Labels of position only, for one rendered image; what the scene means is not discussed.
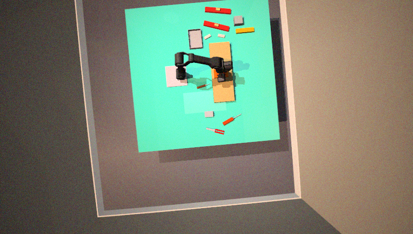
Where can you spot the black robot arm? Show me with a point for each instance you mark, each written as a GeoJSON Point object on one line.
{"type": "Point", "coordinates": [217, 63]}

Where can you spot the yellow rectangular bar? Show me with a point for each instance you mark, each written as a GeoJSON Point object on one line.
{"type": "Point", "coordinates": [244, 30]}

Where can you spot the orange-handled awl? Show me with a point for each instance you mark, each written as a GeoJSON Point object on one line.
{"type": "Point", "coordinates": [228, 121]}

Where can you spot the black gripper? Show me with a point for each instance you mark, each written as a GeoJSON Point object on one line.
{"type": "Point", "coordinates": [221, 76]}

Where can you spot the red long bar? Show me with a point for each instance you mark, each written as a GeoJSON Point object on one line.
{"type": "Point", "coordinates": [217, 10]}
{"type": "Point", "coordinates": [216, 25]}

